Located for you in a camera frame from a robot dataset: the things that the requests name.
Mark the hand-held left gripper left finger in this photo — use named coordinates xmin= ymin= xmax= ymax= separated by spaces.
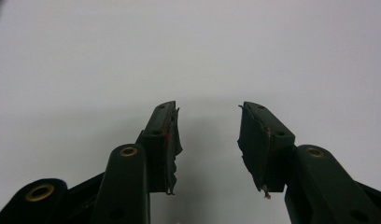
xmin=135 ymin=100 xmax=184 ymax=196

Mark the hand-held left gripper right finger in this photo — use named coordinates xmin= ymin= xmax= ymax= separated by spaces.
xmin=237 ymin=101 xmax=296 ymax=200

